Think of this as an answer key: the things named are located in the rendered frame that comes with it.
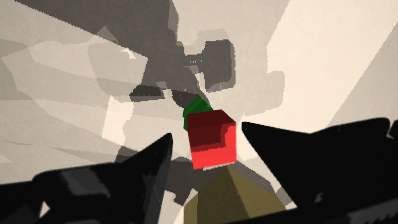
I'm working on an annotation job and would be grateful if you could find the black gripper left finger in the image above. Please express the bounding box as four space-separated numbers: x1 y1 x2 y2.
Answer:
32 133 173 224

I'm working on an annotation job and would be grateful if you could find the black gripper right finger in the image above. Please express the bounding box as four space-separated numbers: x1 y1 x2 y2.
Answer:
242 117 391 207

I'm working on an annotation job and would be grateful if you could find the green block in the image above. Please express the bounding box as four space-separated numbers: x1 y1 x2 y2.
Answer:
183 99 213 131
183 95 203 117

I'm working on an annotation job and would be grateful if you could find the red block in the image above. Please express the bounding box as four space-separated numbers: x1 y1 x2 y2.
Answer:
187 109 237 169

